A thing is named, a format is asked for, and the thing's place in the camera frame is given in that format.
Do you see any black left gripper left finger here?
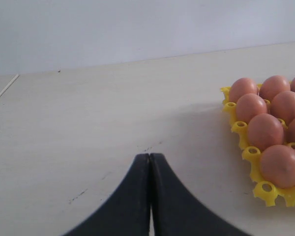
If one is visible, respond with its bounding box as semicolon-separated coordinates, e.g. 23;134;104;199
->
66;154;150;236

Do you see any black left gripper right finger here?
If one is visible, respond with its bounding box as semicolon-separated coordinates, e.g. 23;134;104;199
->
149;153;248;236

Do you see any brown egg second row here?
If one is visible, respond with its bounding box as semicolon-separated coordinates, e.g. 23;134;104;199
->
270;91;295;125

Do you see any yellow plastic egg tray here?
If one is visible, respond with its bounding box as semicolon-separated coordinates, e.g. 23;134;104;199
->
220;87;295;207

